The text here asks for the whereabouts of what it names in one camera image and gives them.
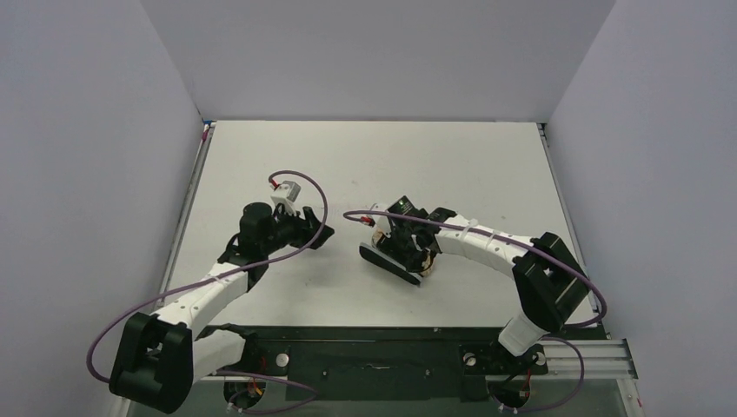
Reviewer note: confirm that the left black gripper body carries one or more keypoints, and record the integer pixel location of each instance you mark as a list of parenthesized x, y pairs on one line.
[(305, 228)]

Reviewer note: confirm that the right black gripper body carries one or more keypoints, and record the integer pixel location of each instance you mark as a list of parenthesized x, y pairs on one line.
[(400, 242)]

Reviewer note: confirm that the black grey umbrella case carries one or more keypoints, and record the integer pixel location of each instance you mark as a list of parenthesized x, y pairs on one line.
[(379, 259)]

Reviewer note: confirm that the beige folding umbrella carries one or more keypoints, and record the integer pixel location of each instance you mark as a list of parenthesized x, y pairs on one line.
[(403, 248)]

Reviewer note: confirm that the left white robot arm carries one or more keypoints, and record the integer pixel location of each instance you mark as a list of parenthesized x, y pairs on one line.
[(163, 354)]

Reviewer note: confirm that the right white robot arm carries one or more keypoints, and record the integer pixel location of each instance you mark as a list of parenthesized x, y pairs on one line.
[(547, 278)]

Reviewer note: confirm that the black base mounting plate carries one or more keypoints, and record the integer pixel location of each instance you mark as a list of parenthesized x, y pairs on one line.
[(383, 364)]

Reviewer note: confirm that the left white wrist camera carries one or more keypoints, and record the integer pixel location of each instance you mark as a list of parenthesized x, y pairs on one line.
[(285, 195)]

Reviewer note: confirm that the aluminium frame rail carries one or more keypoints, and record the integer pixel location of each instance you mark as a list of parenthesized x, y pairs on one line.
[(602, 359)]

